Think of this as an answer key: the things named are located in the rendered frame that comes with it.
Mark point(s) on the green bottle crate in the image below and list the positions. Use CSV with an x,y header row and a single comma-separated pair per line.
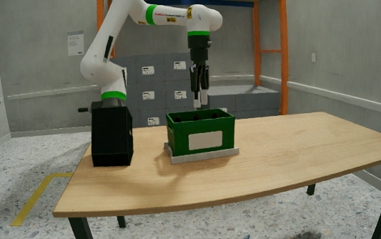
x,y
190,137

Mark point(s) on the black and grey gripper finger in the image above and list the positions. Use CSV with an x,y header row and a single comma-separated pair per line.
x,y
204,84
195,84

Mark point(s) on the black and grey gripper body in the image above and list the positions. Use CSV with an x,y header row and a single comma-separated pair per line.
x,y
199,56

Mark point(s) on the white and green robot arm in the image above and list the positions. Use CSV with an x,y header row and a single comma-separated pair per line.
x,y
112,78

